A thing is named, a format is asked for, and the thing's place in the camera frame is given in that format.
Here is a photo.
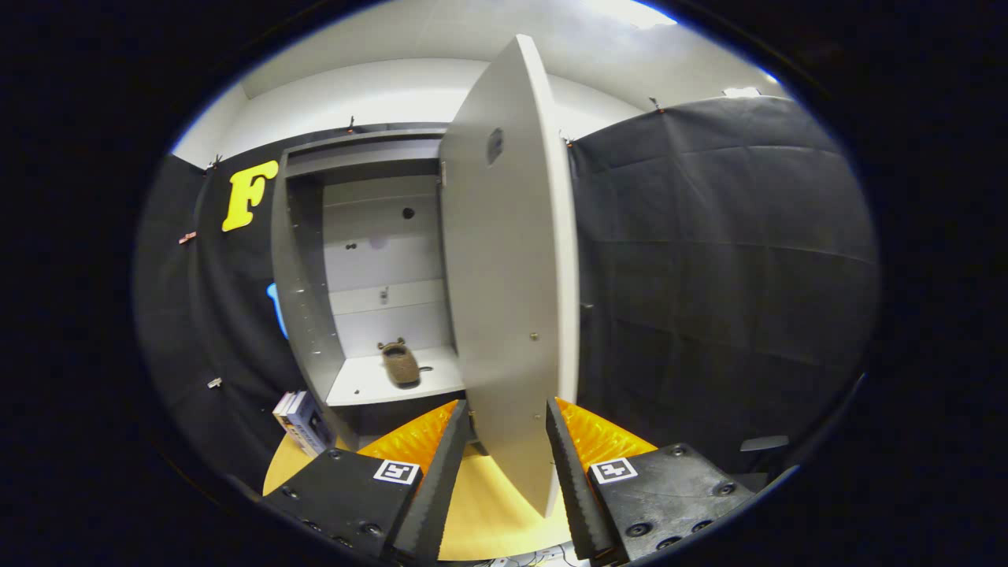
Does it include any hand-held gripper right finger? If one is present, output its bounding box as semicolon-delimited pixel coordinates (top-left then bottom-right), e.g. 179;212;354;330
546;398;757;564

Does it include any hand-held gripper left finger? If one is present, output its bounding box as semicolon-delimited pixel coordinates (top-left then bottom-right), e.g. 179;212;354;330
260;399;471;564

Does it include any brown fuzzy shoe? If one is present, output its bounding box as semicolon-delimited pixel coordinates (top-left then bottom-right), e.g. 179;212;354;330
376;338;422;388

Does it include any beige shoe cabinet door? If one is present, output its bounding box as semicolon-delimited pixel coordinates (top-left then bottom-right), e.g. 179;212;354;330
439;34;581;518

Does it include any grey shoe cabinet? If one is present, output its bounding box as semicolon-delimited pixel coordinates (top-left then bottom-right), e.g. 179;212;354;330
270;126;473;451

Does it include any blue cover book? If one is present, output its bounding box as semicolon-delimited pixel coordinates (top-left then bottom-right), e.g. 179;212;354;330
287;392;335;456

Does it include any white cover book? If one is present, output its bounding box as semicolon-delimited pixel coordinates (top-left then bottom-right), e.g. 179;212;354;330
272;391;298;446

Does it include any black backdrop cloth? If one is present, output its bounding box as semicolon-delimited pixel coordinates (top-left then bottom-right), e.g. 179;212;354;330
134;94;879;505

